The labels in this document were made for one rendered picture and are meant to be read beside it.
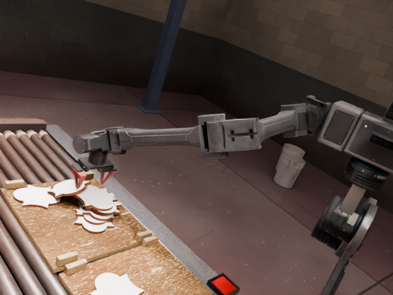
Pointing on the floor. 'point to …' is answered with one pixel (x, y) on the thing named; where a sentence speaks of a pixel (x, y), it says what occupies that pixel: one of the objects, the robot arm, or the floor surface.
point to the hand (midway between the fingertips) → (90, 184)
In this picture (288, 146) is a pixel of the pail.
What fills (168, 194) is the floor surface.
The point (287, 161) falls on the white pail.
